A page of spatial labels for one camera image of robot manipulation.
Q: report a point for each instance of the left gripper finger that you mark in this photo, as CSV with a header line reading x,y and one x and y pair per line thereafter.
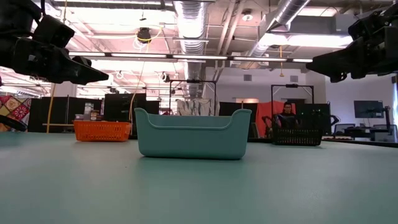
x,y
46,62
82,60

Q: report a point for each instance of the black partition panel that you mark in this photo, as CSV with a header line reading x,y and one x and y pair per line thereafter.
x,y
62,112
236,107
314,109

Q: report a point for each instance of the black background robot rig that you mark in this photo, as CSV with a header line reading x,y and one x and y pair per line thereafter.
x,y
334,119

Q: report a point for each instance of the ceiling light strip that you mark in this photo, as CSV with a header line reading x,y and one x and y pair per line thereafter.
x,y
124,55
264,58

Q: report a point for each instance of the stacked small boxes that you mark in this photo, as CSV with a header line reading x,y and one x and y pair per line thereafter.
x,y
91,113

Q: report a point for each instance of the colourful patchwork quilt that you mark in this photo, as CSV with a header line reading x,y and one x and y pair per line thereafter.
x,y
12,105

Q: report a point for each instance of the office desk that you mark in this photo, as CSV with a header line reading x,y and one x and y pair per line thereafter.
x,y
357,132

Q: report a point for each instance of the person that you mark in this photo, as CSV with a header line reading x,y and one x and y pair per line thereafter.
x,y
286,116

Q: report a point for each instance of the black plastic basket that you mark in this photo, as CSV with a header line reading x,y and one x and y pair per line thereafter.
x,y
297,137

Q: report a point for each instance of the orange plastic basket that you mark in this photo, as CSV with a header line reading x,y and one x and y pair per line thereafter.
x,y
102,130

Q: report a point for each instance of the red partition cloth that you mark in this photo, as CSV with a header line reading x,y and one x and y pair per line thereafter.
x,y
267,109

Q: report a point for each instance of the round ceiling fixture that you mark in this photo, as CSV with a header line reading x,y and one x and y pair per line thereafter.
x,y
247,16

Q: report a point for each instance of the white draped cloth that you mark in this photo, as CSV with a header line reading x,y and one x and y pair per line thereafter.
x,y
196,107

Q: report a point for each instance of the green table mat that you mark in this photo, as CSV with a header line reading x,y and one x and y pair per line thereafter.
x,y
93,186

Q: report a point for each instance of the clear plastic centre tray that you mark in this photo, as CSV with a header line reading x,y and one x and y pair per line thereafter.
x,y
192,140

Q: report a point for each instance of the wall monitor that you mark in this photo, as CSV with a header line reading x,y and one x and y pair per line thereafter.
x,y
368,109

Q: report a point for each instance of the wall vent grille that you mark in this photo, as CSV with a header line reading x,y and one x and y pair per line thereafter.
x,y
247,77
293,78

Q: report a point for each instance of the black stand frame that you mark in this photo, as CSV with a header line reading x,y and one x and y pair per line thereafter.
x,y
192,81
292,85

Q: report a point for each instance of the grey air duct box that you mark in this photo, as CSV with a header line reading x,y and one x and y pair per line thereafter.
x,y
320,23

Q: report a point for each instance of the silver ventilation duct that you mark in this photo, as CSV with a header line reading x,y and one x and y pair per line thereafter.
x,y
280,18
192,18

